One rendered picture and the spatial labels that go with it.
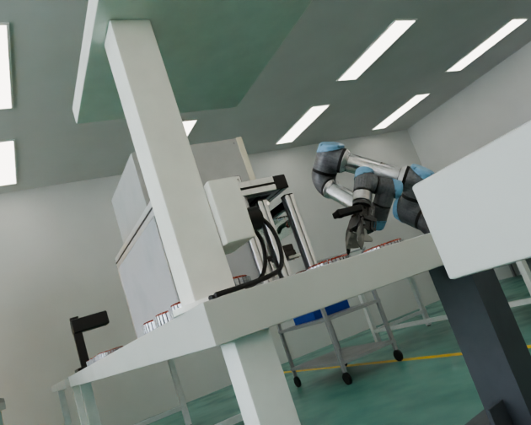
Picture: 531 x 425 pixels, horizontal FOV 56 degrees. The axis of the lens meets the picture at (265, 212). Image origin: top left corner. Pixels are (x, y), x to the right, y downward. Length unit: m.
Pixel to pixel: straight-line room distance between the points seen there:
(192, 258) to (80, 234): 6.52
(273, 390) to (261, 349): 0.05
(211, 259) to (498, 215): 0.47
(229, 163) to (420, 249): 1.05
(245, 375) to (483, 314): 1.64
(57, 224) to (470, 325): 5.86
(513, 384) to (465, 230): 1.98
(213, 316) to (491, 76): 8.82
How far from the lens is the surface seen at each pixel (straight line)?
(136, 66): 0.74
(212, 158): 1.67
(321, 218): 8.45
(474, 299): 2.16
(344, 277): 0.65
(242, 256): 1.45
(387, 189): 2.03
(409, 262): 0.72
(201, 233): 0.66
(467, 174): 0.24
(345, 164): 2.28
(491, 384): 2.25
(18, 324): 6.89
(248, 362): 0.61
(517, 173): 0.22
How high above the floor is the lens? 0.71
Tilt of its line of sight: 11 degrees up
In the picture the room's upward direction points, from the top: 19 degrees counter-clockwise
